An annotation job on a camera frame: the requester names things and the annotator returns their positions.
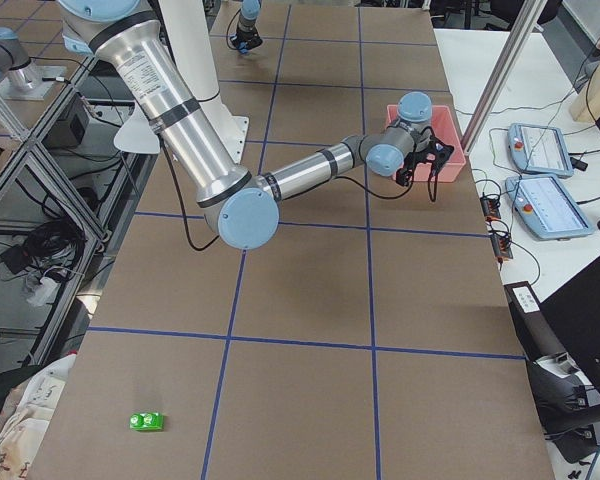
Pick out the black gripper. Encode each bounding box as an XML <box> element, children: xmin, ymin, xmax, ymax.
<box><xmin>229</xmin><ymin>30</ymin><xmax>263</xmax><ymax>53</ymax></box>
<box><xmin>395</xmin><ymin>127</ymin><xmax>454</xmax><ymax>186</ymax></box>

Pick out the green block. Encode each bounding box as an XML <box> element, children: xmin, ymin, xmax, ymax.
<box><xmin>129</xmin><ymin>412</ymin><xmax>165</xmax><ymax>432</ymax></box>

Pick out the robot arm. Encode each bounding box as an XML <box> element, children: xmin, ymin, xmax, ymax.
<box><xmin>229</xmin><ymin>0</ymin><xmax>263</xmax><ymax>54</ymax></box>
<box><xmin>60</xmin><ymin>1</ymin><xmax>454</xmax><ymax>250</ymax></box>

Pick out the pink plastic box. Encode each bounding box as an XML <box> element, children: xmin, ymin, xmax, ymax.
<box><xmin>385</xmin><ymin>104</ymin><xmax>467</xmax><ymax>183</ymax></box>

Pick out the blue teach pendant far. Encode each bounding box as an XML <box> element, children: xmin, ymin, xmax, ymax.
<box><xmin>507</xmin><ymin>123</ymin><xmax>574</xmax><ymax>178</ymax></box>

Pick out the blue teach pendant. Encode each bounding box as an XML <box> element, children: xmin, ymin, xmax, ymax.
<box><xmin>507</xmin><ymin>123</ymin><xmax>574</xmax><ymax>178</ymax></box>
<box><xmin>505</xmin><ymin>174</ymin><xmax>594</xmax><ymax>240</ymax></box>

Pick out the blue teach pendant near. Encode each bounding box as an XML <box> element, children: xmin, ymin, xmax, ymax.
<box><xmin>505</xmin><ymin>174</ymin><xmax>594</xmax><ymax>240</ymax></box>

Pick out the black laptop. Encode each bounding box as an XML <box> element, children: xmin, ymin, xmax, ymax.
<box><xmin>525</xmin><ymin>255</ymin><xmax>600</xmax><ymax>392</ymax></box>

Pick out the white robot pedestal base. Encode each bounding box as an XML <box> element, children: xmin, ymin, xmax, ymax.
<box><xmin>114</xmin><ymin>1</ymin><xmax>249</xmax><ymax>163</ymax></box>

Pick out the aluminium frame post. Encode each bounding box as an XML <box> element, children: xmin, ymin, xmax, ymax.
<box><xmin>461</xmin><ymin>0</ymin><xmax>548</xmax><ymax>156</ymax></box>

